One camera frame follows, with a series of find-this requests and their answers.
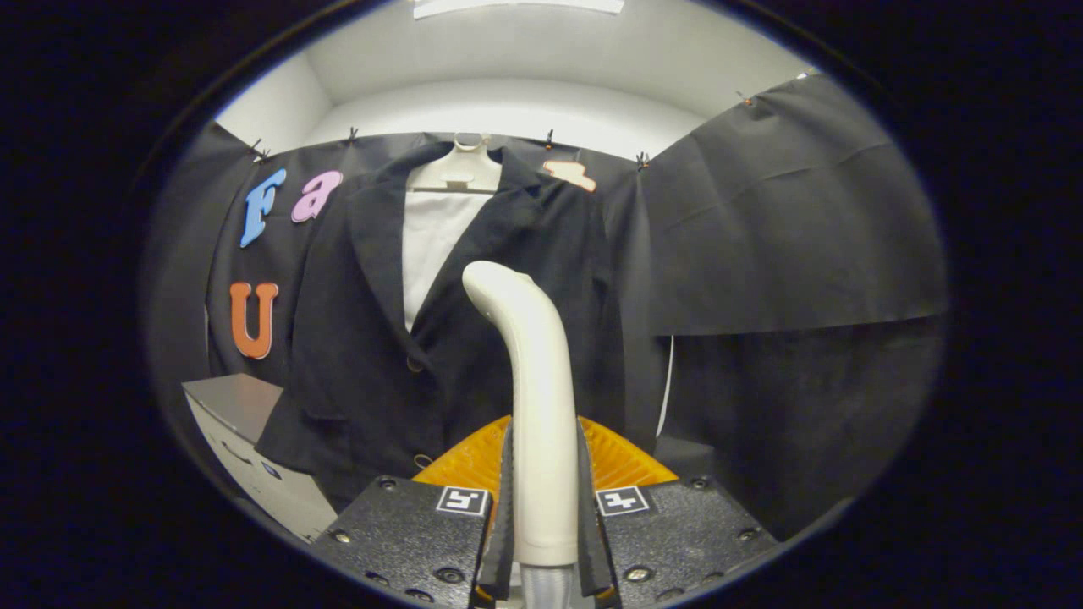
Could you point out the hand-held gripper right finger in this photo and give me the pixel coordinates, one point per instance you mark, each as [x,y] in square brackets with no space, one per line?
[685,541]

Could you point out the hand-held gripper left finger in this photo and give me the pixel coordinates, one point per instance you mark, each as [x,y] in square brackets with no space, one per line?
[406,541]

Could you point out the black suit jacket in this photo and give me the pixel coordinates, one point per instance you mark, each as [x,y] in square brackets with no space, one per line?
[364,355]

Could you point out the white garment steamer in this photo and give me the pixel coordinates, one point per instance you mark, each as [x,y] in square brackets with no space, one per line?
[541,406]

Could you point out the white padded garment form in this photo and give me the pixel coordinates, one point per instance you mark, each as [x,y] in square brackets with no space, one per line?
[431,245]

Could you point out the black backdrop cloth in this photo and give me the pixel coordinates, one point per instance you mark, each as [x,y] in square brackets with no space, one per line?
[787,254]

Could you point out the cream plastic hanger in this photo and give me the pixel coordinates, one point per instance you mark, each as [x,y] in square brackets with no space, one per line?
[457,169]

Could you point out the row of black backdrop clips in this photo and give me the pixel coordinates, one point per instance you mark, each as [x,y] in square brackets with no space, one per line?
[549,138]

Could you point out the ceiling light panel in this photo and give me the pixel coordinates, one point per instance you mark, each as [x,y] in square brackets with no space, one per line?
[516,7]

